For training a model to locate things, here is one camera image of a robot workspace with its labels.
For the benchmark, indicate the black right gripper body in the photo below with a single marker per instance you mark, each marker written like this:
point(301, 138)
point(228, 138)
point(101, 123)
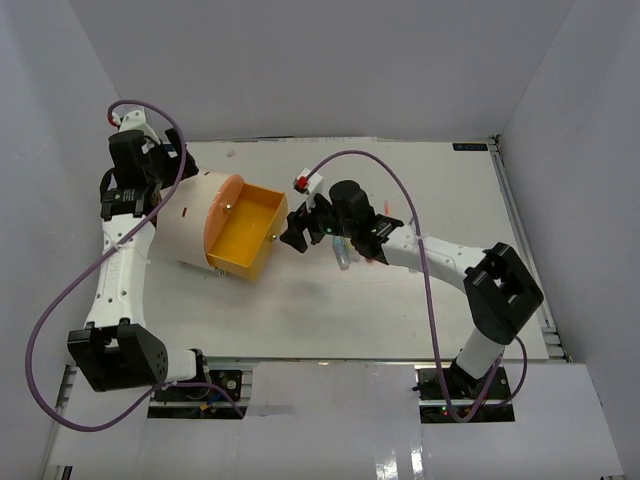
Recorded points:
point(322, 220)

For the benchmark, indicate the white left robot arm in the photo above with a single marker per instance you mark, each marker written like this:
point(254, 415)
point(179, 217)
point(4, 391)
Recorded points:
point(114, 349)

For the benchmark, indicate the green highlighter pen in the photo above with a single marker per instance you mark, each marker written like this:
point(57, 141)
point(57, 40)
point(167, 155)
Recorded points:
point(348, 245)

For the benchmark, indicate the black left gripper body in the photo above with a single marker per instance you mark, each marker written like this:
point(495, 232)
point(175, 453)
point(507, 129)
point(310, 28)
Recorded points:
point(164, 169)

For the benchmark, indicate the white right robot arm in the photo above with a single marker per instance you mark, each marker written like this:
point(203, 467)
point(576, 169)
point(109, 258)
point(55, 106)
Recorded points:
point(501, 292)

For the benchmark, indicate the orange top drawer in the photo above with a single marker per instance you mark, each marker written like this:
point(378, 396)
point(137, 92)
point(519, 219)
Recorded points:
point(223, 190)

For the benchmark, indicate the light blue highlighter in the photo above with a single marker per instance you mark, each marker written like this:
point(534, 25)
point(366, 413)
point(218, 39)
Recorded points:
point(341, 253)

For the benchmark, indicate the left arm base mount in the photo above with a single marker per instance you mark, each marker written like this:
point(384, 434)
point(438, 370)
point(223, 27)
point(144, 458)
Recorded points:
point(212, 395)

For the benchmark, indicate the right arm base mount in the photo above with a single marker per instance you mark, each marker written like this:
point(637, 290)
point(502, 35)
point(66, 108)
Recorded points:
point(496, 406)

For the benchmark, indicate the yellow drawer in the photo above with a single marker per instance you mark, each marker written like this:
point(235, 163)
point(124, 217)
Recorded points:
point(247, 238)

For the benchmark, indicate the cream cylindrical drawer organizer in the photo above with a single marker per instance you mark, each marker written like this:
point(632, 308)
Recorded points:
point(180, 224)

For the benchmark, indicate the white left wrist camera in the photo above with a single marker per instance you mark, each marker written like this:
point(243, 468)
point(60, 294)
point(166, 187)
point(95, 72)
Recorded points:
point(132, 120)

